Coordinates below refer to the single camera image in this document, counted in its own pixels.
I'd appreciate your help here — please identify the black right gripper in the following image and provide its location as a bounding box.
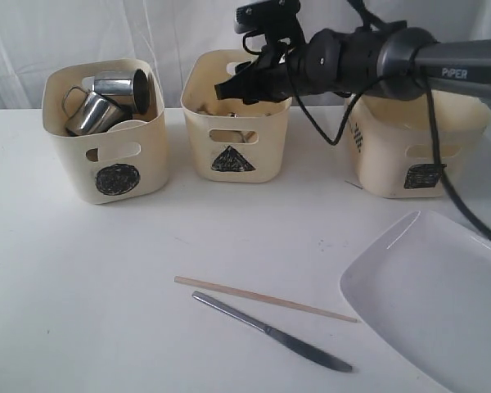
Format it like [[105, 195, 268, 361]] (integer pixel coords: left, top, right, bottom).
[[214, 43, 311, 105]]

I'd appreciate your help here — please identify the steel mug with round handle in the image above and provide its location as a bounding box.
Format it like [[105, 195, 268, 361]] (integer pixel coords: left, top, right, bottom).
[[92, 69, 150, 115]]

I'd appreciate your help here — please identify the white ceramic bowl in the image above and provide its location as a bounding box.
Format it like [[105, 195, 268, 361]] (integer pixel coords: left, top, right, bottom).
[[107, 120, 147, 133]]

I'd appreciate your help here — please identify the steel mug with wire handle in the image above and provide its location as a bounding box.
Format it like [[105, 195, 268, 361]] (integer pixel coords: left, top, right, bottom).
[[61, 85, 127, 137]]

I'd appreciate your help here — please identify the wooden chopstick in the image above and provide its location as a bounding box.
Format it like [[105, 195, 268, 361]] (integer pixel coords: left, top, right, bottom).
[[173, 276, 359, 323], [240, 131, 258, 144]]

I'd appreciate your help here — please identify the white rectangular plate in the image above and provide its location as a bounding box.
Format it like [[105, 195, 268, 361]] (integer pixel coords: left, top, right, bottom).
[[340, 210, 491, 392]]

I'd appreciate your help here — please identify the steel table knife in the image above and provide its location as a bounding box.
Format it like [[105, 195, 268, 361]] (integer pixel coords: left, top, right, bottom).
[[191, 291, 354, 373]]

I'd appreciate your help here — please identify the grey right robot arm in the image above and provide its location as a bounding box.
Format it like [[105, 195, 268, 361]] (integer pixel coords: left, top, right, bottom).
[[214, 28, 491, 103]]

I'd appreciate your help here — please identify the cream bin with triangle mark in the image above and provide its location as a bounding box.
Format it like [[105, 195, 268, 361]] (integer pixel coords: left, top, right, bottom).
[[181, 49, 291, 183]]

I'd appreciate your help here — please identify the cream bin with square mark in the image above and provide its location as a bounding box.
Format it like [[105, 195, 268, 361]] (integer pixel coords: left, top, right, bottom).
[[345, 91, 491, 198]]

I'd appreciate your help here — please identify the cream bin with circle mark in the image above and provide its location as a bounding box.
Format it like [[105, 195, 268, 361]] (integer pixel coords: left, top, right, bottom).
[[42, 59, 169, 205]]

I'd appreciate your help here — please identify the white backdrop curtain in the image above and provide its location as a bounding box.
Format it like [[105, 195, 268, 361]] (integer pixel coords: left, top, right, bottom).
[[0, 1, 491, 109]]

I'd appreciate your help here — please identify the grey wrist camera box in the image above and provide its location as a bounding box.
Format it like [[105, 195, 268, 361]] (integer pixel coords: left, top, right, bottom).
[[234, 0, 305, 46]]

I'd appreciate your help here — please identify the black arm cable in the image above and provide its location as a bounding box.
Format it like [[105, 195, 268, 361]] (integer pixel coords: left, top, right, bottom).
[[241, 0, 491, 251]]

